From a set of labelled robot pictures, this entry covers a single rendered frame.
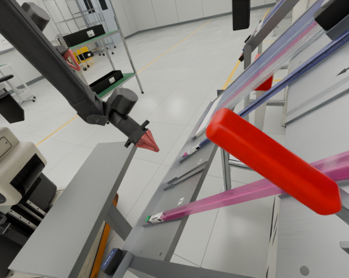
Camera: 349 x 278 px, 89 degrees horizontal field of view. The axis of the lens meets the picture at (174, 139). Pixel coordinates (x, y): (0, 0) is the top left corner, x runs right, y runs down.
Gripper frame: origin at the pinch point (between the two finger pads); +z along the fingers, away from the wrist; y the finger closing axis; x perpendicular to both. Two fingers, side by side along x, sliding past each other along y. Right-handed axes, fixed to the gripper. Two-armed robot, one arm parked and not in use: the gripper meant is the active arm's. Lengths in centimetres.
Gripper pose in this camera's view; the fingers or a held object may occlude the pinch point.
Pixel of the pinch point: (156, 149)
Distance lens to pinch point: 61.0
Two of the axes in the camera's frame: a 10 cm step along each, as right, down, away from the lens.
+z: 7.6, 6.4, 0.8
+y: 4.6, -6.3, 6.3
